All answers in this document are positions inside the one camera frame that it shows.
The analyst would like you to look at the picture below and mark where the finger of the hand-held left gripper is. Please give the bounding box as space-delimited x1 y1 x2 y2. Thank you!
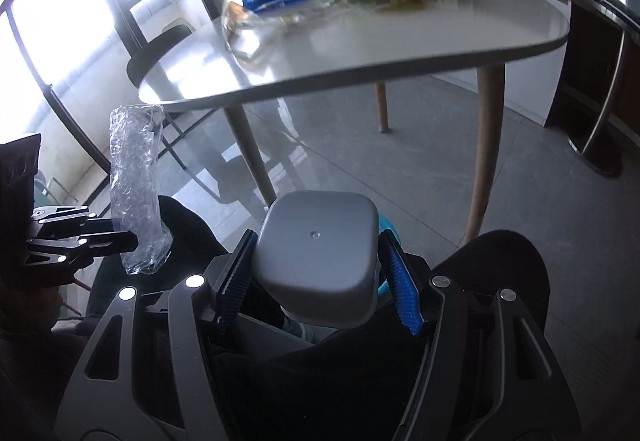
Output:
24 230 140 272
31 205 121 236

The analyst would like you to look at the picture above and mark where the clear bubble wrap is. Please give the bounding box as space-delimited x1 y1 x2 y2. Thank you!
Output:
109 104 173 276

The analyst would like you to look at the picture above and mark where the person's right leg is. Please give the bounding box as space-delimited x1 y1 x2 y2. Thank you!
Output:
215 230 551 441

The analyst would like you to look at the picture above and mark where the clear crinkled plastic wrap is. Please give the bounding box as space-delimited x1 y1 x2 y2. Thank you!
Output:
220 0 346 64

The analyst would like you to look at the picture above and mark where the metal stand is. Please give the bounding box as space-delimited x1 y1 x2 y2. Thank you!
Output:
570 0 640 156

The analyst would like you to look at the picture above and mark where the dark green chair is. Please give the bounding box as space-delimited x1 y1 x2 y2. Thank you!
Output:
126 23 241 172

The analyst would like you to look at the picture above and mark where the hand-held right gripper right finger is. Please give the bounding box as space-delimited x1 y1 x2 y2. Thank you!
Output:
377 228 583 441

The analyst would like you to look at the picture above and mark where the white counter cabinet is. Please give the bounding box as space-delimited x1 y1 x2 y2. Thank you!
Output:
430 0 571 126

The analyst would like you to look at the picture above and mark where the person's left shoe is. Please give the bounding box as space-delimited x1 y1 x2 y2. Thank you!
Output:
282 316 321 344

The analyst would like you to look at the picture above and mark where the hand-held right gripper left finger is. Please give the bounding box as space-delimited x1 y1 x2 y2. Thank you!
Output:
52 230 258 441

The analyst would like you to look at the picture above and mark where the blue plastic basket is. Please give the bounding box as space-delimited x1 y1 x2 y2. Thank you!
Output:
375 215 401 299

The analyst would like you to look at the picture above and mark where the round white table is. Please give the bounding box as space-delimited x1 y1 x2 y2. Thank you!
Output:
137 0 572 247

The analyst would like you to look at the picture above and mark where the dark wooden cabinet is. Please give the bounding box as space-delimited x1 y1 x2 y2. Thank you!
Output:
542 0 640 179

